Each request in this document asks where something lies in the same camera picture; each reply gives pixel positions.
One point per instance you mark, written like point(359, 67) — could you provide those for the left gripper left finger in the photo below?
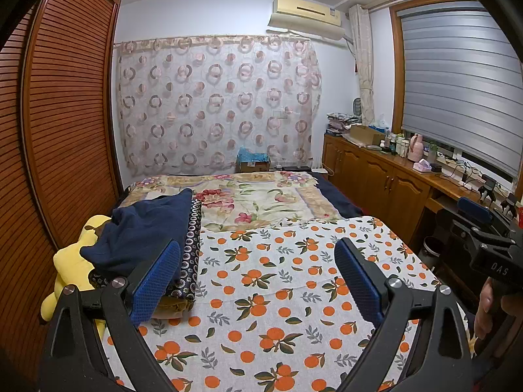
point(74, 359)

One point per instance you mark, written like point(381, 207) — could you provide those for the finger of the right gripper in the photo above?
point(474, 212)

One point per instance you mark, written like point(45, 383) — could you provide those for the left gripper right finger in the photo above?
point(439, 358)

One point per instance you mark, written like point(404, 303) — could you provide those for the navy printed t-shirt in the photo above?
point(136, 232)

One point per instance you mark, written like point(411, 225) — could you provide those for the person's right hand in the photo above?
point(483, 322)

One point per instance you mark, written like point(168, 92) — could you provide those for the small trash bin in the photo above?
point(430, 252)

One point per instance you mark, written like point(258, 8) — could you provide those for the pink tissue pack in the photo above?
point(422, 166)

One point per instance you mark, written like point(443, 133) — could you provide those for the pink kettle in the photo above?
point(416, 148)

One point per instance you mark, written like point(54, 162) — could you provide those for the yellow plush toy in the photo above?
point(71, 267)

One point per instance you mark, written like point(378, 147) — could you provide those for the wooden sideboard cabinet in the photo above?
point(388, 188)

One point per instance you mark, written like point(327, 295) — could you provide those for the olive green folded garment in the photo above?
point(183, 304)

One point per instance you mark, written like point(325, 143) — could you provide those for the flat cardboard box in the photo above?
point(366, 135)

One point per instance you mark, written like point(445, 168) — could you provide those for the navy medallion patterned folded cloth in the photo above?
point(183, 284)

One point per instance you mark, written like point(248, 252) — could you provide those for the navy blue blanket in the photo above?
point(341, 203)

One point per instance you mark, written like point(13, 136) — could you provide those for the grey window blind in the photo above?
point(463, 82)

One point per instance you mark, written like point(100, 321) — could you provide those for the orange fruit print bedsheet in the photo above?
point(272, 311)

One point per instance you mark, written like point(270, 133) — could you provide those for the wooden louvered wardrobe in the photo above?
point(58, 163)

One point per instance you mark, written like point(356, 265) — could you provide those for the floral rose quilt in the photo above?
point(248, 200)

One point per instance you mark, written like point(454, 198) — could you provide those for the beige side curtain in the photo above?
point(360, 23)

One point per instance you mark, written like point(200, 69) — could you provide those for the cardboard box with blue cloth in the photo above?
point(249, 161)

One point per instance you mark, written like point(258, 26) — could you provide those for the circle patterned sheer curtain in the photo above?
point(188, 105)

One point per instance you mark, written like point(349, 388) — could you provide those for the wall air conditioner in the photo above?
point(307, 17)

